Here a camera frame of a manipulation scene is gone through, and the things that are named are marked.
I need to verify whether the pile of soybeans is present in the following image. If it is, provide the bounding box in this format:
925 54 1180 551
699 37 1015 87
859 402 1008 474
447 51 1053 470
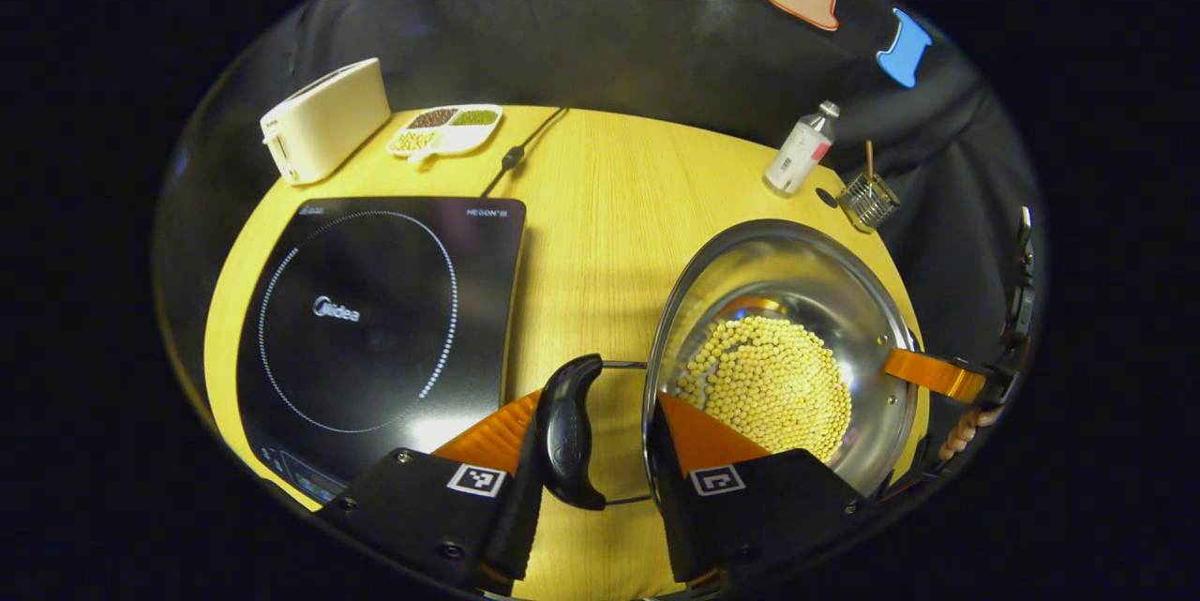
675 315 854 463

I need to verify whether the black power cable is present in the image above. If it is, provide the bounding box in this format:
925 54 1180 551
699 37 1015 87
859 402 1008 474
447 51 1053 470
480 107 570 199

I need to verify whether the steel pot with black handles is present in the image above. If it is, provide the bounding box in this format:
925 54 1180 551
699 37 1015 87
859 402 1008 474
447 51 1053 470
534 218 924 513

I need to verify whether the black induction cooktop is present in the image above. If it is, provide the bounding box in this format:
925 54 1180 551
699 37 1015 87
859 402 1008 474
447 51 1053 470
234 196 528 503

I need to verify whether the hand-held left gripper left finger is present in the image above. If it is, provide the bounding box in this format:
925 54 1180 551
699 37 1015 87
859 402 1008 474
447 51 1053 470
319 390 554 597

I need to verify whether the white toaster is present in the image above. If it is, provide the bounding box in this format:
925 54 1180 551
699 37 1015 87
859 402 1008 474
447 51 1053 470
260 57 392 186

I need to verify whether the white plastic bottle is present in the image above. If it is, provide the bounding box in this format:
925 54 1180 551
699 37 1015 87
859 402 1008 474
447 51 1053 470
764 100 841 196

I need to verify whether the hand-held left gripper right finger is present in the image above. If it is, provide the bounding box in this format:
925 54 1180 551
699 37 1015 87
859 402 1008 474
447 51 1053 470
647 390 868 588

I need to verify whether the wire mesh utensil holder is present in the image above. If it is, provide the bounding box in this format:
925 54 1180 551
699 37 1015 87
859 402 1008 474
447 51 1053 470
837 172 901 233

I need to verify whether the white divided bean tray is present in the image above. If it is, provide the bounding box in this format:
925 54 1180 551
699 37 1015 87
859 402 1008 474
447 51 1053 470
386 104 503 161

